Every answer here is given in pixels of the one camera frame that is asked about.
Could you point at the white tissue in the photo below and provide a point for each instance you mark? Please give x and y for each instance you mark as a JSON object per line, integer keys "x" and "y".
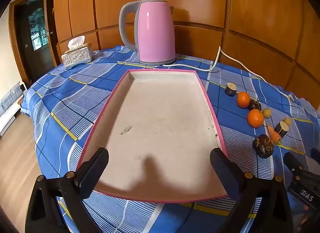
{"x": 76, "y": 42}

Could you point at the small yellow round fruit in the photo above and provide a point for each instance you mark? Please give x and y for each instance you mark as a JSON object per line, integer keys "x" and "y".
{"x": 267, "y": 113}
{"x": 288, "y": 121}

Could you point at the small orange carrot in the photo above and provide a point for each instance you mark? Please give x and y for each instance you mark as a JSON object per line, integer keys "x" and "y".
{"x": 272, "y": 134}

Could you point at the large dark round fruit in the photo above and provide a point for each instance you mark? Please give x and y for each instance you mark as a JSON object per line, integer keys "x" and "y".
{"x": 262, "y": 146}

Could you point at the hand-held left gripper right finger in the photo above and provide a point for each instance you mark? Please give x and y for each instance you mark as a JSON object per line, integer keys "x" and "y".
{"x": 225, "y": 170}

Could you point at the small dark fruit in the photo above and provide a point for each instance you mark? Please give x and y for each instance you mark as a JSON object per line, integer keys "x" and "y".
{"x": 254, "y": 104}

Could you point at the silver ornate tissue box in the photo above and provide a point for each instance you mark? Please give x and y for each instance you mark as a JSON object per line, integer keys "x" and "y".
{"x": 77, "y": 56}

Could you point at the pink rimmed white tray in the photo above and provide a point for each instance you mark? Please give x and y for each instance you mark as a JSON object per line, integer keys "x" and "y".
{"x": 162, "y": 122}

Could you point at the pink electric kettle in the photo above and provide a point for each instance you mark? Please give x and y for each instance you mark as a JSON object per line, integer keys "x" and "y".
{"x": 155, "y": 30}

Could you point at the dark sugarcane piece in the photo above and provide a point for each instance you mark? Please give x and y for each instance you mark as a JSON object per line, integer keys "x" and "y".
{"x": 229, "y": 90}
{"x": 282, "y": 129}

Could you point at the white bench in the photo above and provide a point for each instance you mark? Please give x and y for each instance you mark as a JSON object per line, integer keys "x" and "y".
{"x": 10, "y": 107}

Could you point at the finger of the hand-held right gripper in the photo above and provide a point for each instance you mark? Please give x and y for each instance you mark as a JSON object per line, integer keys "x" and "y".
{"x": 315, "y": 156}
{"x": 292, "y": 161}

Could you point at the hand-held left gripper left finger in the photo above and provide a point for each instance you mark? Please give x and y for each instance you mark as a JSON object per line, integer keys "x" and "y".
{"x": 92, "y": 173}

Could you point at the blue plaid tablecloth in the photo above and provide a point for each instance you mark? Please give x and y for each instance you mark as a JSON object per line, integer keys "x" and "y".
{"x": 75, "y": 107}

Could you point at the wooden door with window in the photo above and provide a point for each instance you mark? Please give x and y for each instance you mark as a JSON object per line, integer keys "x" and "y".
{"x": 37, "y": 55}

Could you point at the orange tangerine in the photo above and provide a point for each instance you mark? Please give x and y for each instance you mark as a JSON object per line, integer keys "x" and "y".
{"x": 243, "y": 100}
{"x": 255, "y": 119}

